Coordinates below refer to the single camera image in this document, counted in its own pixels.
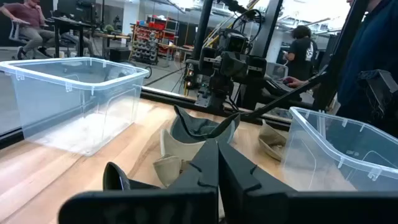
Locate seated person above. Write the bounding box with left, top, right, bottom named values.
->
left=0, top=0, right=65, bottom=60

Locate black cable loop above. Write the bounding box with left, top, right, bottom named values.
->
left=231, top=8, right=266, bottom=43

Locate black slanted rod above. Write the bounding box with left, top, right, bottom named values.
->
left=241, top=70, right=329, bottom=121

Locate black box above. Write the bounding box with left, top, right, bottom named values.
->
left=108, top=46, right=132, bottom=63

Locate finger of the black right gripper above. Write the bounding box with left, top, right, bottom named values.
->
left=234, top=51, right=250, bottom=80
left=220, top=51, right=236, bottom=78

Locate person's hand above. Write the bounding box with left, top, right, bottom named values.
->
left=282, top=77, right=308, bottom=89

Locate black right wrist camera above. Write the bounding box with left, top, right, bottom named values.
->
left=222, top=30, right=250, bottom=54

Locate storage shelf with red bins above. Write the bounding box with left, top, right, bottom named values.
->
left=129, top=16, right=180, bottom=65

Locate wooden side table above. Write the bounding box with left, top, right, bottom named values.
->
left=90, top=30, right=132, bottom=60

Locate office chair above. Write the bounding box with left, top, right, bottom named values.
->
left=8, top=19, right=34, bottom=45

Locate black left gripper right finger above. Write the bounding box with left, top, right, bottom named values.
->
left=218, top=142, right=398, bottom=224

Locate dark hat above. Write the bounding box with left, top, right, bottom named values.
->
left=102, top=161, right=161, bottom=192

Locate black desk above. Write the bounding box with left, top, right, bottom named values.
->
left=45, top=16, right=96, bottom=58

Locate clear plastic storage bin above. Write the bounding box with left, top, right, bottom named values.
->
left=280, top=106, right=398, bottom=192

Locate grey hat with beige brim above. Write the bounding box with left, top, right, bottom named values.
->
left=159, top=105, right=241, bottom=162

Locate standing person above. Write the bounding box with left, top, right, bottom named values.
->
left=282, top=24, right=319, bottom=82

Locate person in dark blue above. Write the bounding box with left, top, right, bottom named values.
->
left=336, top=0, right=398, bottom=138

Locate black frame post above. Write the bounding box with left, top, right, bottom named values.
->
left=247, top=0, right=284, bottom=110
left=192, top=0, right=215, bottom=60

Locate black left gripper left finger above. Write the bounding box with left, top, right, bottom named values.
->
left=58, top=138, right=220, bottom=224

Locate grey laptop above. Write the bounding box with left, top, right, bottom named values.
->
left=265, top=61, right=289, bottom=81

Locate black table edge rail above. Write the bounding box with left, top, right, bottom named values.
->
left=0, top=127, right=25, bottom=150
left=139, top=86, right=294, bottom=132

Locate dark grey fabric garment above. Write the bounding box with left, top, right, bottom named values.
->
left=0, top=57, right=150, bottom=157

